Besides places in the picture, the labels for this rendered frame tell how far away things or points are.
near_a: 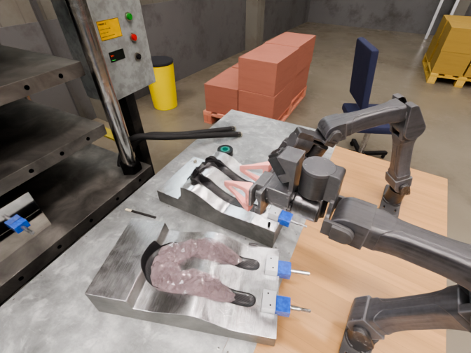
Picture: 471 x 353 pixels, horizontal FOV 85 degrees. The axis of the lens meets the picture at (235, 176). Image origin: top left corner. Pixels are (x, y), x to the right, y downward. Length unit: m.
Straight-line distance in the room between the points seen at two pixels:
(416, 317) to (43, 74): 1.18
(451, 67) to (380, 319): 5.00
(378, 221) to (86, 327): 0.78
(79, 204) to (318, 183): 1.02
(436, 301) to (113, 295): 0.71
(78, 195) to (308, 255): 0.98
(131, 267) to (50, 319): 0.27
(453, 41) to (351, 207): 4.95
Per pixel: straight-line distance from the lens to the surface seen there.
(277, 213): 0.89
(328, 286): 0.91
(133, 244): 0.87
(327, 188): 0.47
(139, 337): 0.85
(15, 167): 1.13
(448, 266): 0.53
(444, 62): 5.45
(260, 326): 0.77
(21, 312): 1.03
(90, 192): 1.30
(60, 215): 1.26
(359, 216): 0.50
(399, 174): 1.11
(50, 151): 1.15
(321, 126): 0.86
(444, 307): 0.62
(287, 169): 0.47
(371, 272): 0.99
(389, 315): 0.69
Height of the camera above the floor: 1.57
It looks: 40 degrees down
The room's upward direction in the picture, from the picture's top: straight up
